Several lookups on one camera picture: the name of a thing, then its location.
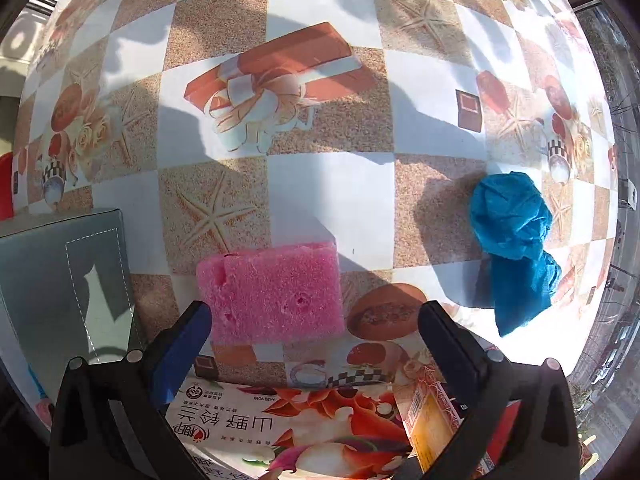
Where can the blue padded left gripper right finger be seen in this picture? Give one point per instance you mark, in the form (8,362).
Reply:
(525,410)

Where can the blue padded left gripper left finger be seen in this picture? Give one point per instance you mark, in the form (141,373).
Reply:
(109,420)

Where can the blue plastic glove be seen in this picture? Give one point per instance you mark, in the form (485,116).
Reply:
(511,221)

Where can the pink sponge block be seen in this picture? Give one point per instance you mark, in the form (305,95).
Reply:
(284,294)

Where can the yellow orange small box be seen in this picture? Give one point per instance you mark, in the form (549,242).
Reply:
(431,415)

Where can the floral tissue pack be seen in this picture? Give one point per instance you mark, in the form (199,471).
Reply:
(245,432)

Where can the white cardboard storage box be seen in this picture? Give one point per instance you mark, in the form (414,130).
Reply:
(66,290)

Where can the red plastic chair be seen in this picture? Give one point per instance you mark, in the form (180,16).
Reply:
(6,205)

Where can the checkered patterned tablecloth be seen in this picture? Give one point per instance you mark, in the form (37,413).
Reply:
(216,126)

